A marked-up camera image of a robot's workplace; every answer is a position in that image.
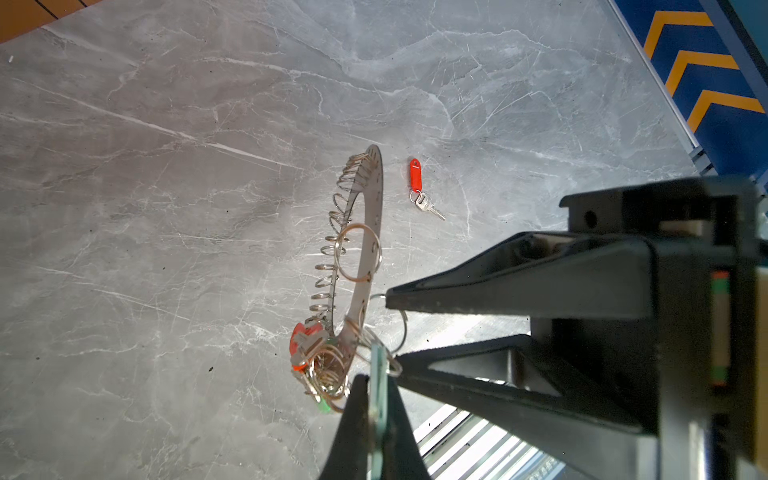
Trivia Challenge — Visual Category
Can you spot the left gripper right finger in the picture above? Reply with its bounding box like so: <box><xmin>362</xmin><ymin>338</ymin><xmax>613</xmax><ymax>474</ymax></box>
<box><xmin>383</xmin><ymin>377</ymin><xmax>431</xmax><ymax>480</ymax></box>

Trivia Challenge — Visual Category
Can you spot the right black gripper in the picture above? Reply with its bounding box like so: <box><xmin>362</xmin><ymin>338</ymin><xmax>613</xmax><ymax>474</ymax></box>
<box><xmin>386</xmin><ymin>176</ymin><xmax>766</xmax><ymax>479</ymax></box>

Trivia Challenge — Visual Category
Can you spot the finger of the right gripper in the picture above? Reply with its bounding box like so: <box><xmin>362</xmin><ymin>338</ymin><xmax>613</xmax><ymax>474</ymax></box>
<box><xmin>397</xmin><ymin>335</ymin><xmax>659</xmax><ymax>479</ymax></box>

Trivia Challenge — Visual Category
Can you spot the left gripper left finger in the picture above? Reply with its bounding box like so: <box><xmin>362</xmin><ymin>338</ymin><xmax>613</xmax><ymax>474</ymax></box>
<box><xmin>318</xmin><ymin>374</ymin><xmax>370</xmax><ymax>480</ymax></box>

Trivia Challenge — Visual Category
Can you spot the pale green key tag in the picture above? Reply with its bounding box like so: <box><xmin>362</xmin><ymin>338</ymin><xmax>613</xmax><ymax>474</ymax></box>
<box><xmin>368</xmin><ymin>344</ymin><xmax>389</xmax><ymax>480</ymax></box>

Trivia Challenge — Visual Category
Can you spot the bunch of coloured key tags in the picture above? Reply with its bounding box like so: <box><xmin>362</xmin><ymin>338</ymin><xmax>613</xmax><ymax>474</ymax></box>
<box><xmin>289</xmin><ymin>320</ymin><xmax>349</xmax><ymax>413</ymax></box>

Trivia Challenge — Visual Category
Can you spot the red tag with small key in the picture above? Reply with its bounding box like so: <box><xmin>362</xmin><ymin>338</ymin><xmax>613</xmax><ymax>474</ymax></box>
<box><xmin>409</xmin><ymin>158</ymin><xmax>446</xmax><ymax>221</ymax></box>

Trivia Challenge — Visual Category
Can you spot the aluminium rail frame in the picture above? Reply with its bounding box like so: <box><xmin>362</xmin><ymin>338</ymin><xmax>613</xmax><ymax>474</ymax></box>
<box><xmin>414</xmin><ymin>405</ymin><xmax>565</xmax><ymax>480</ymax></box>

